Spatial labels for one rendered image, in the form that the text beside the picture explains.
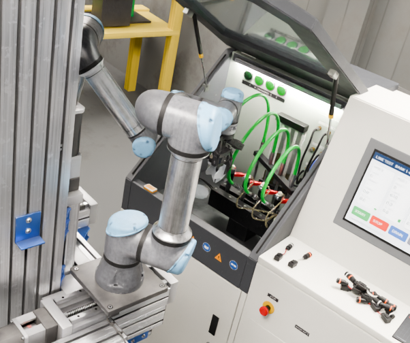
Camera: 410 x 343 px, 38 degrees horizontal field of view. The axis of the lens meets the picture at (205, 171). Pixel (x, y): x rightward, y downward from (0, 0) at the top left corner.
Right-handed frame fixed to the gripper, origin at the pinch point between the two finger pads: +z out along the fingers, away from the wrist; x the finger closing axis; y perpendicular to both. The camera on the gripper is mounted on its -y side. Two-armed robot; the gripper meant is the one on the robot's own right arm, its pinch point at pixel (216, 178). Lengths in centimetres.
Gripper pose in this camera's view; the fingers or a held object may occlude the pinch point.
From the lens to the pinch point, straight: 218.0
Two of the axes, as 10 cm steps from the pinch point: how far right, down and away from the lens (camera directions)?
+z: -1.9, 8.5, 4.9
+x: 7.5, 4.4, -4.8
